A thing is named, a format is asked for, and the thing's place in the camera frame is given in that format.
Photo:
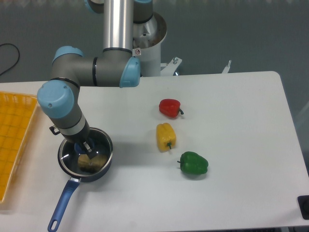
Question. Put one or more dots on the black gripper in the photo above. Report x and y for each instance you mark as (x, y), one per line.
(78, 136)

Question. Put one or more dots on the glass pot lid blue knob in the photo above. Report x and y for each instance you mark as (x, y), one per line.
(67, 156)

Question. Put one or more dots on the dark pot blue handle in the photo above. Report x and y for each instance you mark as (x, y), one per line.
(70, 187)

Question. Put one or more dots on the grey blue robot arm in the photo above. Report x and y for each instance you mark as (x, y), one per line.
(117, 67)

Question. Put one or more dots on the beige bread block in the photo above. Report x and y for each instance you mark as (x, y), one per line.
(91, 165)

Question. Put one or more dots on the yellow bell pepper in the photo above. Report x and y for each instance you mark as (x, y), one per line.
(165, 137)

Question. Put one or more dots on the yellow plastic basket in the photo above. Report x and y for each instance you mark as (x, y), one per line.
(17, 112)

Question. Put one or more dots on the red bell pepper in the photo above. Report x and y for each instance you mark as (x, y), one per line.
(170, 108)

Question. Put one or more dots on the green bell pepper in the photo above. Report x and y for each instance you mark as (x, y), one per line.
(192, 163)

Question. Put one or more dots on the black device at table edge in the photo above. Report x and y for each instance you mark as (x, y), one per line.
(303, 202)

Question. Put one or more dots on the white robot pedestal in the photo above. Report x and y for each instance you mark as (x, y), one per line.
(147, 40)

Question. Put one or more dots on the white metal base frame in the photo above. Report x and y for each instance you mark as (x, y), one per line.
(170, 69)

